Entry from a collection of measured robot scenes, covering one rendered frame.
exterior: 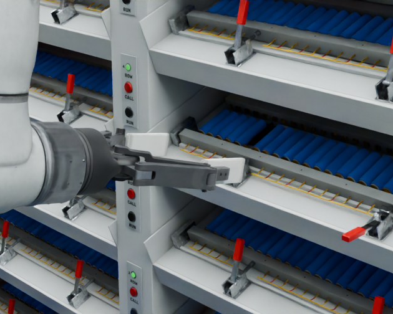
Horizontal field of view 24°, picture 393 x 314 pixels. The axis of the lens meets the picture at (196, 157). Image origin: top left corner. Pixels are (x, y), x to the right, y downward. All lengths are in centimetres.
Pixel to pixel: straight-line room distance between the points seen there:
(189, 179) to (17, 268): 104
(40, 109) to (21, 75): 89
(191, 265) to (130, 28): 41
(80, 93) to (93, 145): 75
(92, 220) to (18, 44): 89
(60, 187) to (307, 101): 43
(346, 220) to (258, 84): 23
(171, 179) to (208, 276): 53
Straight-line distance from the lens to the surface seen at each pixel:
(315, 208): 131
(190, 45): 143
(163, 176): 100
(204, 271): 153
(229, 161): 108
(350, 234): 118
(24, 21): 89
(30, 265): 200
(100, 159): 99
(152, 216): 155
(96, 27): 159
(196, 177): 101
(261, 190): 136
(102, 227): 171
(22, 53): 89
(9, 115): 89
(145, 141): 116
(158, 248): 158
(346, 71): 125
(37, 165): 93
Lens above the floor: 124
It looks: 19 degrees down
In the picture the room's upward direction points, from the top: straight up
